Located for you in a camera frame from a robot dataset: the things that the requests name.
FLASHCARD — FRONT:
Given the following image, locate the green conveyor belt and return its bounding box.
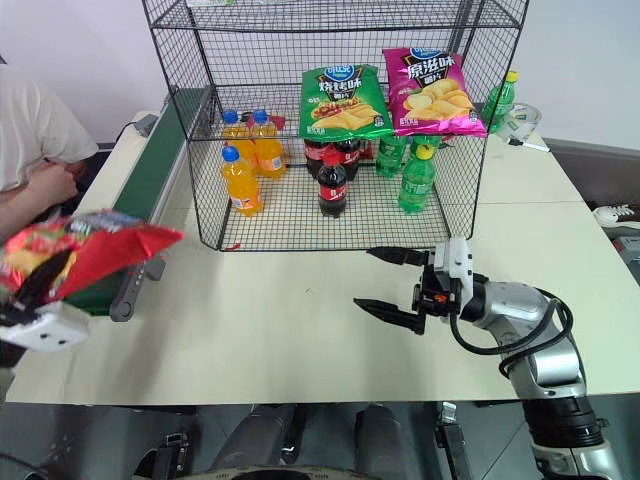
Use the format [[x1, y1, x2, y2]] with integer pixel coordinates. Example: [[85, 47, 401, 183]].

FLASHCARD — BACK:
[[64, 87, 214, 322]]

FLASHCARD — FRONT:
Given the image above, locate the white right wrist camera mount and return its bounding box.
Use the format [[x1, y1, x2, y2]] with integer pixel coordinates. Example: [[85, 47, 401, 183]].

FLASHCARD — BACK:
[[433, 237, 476, 302]]

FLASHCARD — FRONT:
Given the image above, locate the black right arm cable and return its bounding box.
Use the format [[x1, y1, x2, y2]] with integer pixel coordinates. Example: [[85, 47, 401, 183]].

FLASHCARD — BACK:
[[448, 294, 576, 377]]

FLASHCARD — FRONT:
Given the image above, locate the orange soda bottle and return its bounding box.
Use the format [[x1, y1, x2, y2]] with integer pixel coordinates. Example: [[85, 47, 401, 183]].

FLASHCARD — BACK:
[[220, 146, 264, 219], [221, 109, 257, 169], [249, 109, 288, 180]]

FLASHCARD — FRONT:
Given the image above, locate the person in white shirt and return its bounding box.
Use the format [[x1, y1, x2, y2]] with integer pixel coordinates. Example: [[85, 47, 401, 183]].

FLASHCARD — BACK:
[[0, 54, 109, 211]]

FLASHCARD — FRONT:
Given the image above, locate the clear tape roll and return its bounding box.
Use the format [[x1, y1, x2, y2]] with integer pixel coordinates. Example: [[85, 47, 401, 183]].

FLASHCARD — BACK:
[[502, 102, 543, 146]]

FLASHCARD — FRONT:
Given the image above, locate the red potato chips bag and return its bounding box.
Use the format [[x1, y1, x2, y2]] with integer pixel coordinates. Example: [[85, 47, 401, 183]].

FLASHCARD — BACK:
[[0, 209, 184, 307]]

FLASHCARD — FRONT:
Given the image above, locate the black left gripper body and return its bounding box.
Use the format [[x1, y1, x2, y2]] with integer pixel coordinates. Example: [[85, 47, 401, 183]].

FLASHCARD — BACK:
[[0, 292, 40, 329]]

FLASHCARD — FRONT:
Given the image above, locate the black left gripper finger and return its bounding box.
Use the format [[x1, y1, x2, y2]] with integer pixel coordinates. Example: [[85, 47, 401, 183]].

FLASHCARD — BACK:
[[14, 248, 77, 304]]

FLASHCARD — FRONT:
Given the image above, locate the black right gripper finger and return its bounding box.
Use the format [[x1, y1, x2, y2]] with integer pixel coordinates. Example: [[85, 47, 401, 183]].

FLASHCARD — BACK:
[[366, 246, 431, 267], [352, 297, 428, 336]]

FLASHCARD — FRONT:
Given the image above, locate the green potato chips bag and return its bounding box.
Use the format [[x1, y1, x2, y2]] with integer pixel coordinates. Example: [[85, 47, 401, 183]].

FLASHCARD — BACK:
[[298, 63, 395, 140]]

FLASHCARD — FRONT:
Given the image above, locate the magenta potato chips bag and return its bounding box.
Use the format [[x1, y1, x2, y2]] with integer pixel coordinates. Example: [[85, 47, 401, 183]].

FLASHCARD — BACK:
[[382, 45, 489, 139]]

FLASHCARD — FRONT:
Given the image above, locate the person's bare hand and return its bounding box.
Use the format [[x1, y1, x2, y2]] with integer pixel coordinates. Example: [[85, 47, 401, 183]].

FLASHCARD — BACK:
[[28, 162, 81, 210]]

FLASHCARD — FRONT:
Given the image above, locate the white sneaker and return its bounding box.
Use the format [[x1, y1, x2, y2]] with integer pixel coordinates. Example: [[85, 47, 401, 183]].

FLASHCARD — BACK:
[[593, 203, 639, 228]]

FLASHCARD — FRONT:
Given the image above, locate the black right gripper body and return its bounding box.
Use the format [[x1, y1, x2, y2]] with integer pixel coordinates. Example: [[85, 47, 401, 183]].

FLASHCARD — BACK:
[[412, 249, 462, 322]]

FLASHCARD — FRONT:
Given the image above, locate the green soda bottle yellow cap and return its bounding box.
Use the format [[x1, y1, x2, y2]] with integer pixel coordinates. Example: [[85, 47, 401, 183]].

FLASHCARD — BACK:
[[481, 70, 521, 134], [397, 134, 442, 215], [375, 134, 409, 180]]

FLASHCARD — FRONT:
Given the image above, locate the black wire shelf rack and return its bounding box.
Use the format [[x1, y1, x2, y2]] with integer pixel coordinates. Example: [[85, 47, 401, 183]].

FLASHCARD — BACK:
[[141, 0, 531, 253]]

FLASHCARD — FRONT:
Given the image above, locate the black table frame bracket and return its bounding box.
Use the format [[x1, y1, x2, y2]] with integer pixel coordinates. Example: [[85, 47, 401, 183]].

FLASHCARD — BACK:
[[433, 401, 474, 480], [151, 432, 190, 480]]

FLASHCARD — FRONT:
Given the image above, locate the grey red device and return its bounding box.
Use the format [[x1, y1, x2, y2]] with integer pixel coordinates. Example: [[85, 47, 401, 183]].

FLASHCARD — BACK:
[[610, 235, 640, 287]]

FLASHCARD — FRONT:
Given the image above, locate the small grey box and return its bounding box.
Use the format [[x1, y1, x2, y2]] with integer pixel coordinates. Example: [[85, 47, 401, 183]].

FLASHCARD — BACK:
[[134, 113, 160, 139]]

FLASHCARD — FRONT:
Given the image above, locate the dark rounded shape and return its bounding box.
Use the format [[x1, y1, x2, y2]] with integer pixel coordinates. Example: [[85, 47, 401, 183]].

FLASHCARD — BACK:
[[213, 403, 302, 475], [353, 403, 407, 472]]

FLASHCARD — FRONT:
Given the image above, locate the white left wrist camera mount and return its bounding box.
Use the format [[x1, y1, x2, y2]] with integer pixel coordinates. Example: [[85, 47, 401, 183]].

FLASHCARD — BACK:
[[0, 301, 92, 355]]

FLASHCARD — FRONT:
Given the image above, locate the cola bottle red cap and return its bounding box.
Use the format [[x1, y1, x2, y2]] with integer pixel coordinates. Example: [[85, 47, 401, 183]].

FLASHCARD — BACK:
[[338, 135, 362, 181], [317, 153, 350, 219], [303, 137, 331, 181]]

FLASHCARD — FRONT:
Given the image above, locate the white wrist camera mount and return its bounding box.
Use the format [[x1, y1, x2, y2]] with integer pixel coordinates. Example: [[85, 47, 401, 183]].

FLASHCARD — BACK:
[[433, 237, 476, 302], [0, 301, 92, 355]]

